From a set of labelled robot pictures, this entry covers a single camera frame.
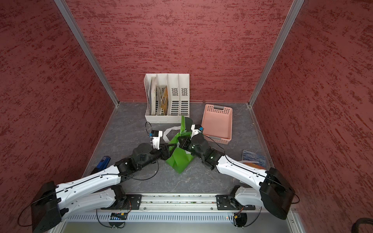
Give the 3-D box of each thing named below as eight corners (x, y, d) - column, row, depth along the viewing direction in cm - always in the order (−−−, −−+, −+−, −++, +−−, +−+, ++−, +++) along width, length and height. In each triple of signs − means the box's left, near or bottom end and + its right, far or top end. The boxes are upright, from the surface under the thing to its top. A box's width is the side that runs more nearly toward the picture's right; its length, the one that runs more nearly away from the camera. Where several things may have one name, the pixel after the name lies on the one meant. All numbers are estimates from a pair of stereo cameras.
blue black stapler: (94, 175, 85) (90, 173, 81) (107, 158, 92) (104, 155, 89) (98, 177, 84) (95, 175, 81) (111, 159, 91) (108, 157, 88)
